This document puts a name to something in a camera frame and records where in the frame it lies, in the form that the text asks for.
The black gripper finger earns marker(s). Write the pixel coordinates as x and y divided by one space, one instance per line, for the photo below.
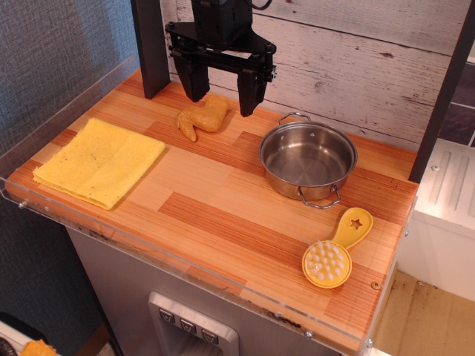
193 74
251 89

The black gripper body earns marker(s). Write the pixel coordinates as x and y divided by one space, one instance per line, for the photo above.
221 36

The yellow rag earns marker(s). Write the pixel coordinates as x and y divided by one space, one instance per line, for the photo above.
101 164

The yellow scrub brush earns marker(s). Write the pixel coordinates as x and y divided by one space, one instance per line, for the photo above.
327 264

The toy chicken wing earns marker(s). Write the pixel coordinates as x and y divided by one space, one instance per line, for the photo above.
208 118

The stainless steel pot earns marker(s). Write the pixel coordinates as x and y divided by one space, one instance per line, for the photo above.
307 160

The grey toy fridge cabinet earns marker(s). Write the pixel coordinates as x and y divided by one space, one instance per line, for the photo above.
123 281

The white plastic appliance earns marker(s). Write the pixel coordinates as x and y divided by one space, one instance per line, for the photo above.
438 242

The silver dispenser panel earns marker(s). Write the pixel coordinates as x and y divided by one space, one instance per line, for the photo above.
182 330

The orange object on floor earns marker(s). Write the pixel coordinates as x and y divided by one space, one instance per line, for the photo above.
37 348

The dark left shelf post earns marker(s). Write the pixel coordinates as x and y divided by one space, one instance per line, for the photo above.
151 45

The dark shelf post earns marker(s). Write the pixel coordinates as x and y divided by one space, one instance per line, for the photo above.
151 45
448 88

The dark right shelf post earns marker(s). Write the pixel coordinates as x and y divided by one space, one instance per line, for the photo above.
448 88

